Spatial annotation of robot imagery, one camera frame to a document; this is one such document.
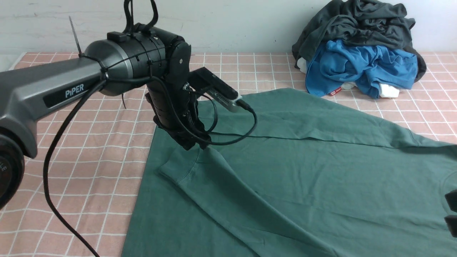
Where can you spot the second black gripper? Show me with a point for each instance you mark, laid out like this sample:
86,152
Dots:
451,220

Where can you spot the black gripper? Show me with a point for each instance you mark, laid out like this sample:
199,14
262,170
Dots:
177,114

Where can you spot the green long sleeve shirt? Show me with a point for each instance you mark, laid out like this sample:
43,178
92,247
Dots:
315,179

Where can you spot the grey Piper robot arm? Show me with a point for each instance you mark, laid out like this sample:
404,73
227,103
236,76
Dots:
141,55

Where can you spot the pink checkered tablecloth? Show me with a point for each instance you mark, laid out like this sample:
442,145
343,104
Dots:
97,167

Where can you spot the blue crumpled garment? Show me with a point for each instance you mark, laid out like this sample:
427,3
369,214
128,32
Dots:
335,63

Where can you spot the dark grey crumpled garment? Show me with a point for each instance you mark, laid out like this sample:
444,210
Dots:
359,23

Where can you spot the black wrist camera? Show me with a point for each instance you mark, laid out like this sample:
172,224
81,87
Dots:
204,81

